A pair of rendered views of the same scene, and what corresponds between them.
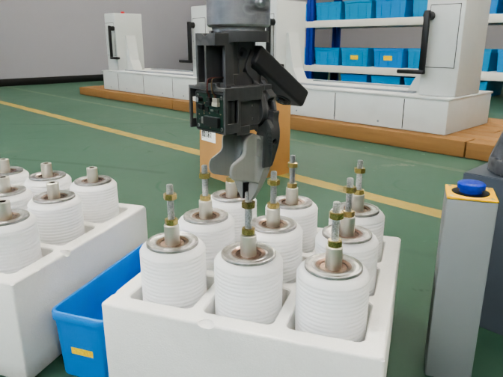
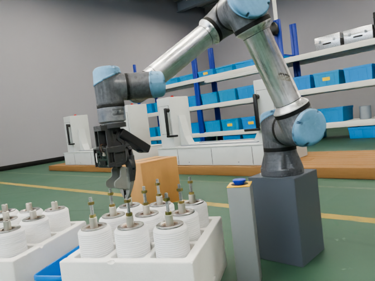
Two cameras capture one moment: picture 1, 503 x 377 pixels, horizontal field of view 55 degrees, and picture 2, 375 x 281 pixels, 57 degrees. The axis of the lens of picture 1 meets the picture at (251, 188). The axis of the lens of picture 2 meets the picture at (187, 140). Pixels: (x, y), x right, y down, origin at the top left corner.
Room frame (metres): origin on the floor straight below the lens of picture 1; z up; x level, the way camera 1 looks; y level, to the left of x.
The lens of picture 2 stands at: (-0.37, -0.14, 0.53)
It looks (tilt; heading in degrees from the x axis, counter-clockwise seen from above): 3 degrees down; 357
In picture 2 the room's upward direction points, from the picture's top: 7 degrees counter-clockwise
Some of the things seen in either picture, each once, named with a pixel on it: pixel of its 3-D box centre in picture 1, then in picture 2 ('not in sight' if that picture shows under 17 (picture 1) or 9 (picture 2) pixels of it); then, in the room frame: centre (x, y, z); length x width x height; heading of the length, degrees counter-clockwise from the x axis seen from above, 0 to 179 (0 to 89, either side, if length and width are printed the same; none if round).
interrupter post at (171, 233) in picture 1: (171, 234); (93, 222); (0.65, 0.12, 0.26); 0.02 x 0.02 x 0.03
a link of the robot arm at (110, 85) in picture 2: not in sight; (109, 87); (0.60, 0.01, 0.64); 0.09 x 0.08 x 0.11; 104
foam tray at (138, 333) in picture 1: (272, 313); (153, 263); (0.72, -0.03, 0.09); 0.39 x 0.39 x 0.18; 71
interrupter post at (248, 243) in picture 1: (248, 245); (130, 221); (0.61, 0.00, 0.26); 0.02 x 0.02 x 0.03
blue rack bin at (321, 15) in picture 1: (339, 12); (216, 98); (6.45, -1.11, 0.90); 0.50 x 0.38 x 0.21; 136
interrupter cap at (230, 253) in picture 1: (248, 253); (130, 226); (0.61, 0.00, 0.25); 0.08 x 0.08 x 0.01
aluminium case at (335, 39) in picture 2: not in sight; (332, 43); (4.76, -2.68, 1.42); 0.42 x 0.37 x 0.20; 131
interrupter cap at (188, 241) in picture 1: (172, 242); (94, 227); (0.65, 0.12, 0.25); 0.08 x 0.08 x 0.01
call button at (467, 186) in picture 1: (471, 188); (239, 182); (0.70, -0.33, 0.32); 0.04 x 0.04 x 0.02
